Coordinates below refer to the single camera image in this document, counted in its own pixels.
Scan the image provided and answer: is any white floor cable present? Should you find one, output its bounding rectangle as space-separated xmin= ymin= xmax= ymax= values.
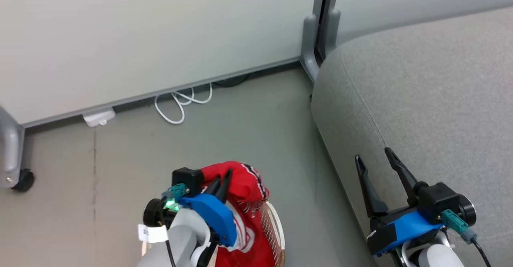
xmin=154 ymin=83 xmax=213 ymax=125

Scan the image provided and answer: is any grey fabric sofa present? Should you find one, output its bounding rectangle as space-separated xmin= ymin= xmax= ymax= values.
xmin=311 ymin=6 xmax=513 ymax=267

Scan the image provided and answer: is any grey partition stand with caster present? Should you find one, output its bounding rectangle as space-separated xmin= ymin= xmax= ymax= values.
xmin=0 ymin=107 xmax=26 ymax=189

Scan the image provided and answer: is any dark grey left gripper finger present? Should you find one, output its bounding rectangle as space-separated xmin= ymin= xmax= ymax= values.
xmin=217 ymin=169 xmax=233 ymax=202
xmin=204 ymin=176 xmax=222 ymax=198

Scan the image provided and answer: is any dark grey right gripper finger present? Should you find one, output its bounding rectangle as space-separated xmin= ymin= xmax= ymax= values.
xmin=384 ymin=147 xmax=428 ymax=208
xmin=355 ymin=155 xmax=389 ymax=218

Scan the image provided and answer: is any black cable with teal plug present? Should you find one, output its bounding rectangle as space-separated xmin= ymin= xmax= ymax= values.
xmin=440 ymin=209 xmax=492 ymax=267

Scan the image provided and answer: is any red white sports jersey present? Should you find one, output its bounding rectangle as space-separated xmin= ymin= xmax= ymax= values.
xmin=200 ymin=162 xmax=278 ymax=267

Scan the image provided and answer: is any large white partition panel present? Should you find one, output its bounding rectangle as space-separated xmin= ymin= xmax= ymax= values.
xmin=0 ymin=0 xmax=318 ymax=128

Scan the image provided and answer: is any white laundry basket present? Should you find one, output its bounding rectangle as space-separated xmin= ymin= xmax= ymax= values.
xmin=256 ymin=201 xmax=286 ymax=267

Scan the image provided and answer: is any black caster wheel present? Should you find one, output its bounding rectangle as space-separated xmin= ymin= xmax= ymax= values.
xmin=11 ymin=168 xmax=35 ymax=192

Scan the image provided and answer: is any white paper label tag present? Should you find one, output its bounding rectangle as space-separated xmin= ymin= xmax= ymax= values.
xmin=138 ymin=224 xmax=169 ymax=243

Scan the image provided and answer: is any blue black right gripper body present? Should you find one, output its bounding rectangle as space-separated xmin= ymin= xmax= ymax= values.
xmin=367 ymin=206 xmax=444 ymax=257

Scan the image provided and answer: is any white floor plug adapter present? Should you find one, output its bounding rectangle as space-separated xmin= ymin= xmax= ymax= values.
xmin=82 ymin=107 xmax=117 ymax=128

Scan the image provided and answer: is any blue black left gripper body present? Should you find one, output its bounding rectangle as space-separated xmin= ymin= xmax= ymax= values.
xmin=178 ymin=194 xmax=238 ymax=247

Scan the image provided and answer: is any grey partition stand foot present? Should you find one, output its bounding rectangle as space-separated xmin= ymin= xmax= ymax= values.
xmin=301 ymin=0 xmax=341 ymax=84

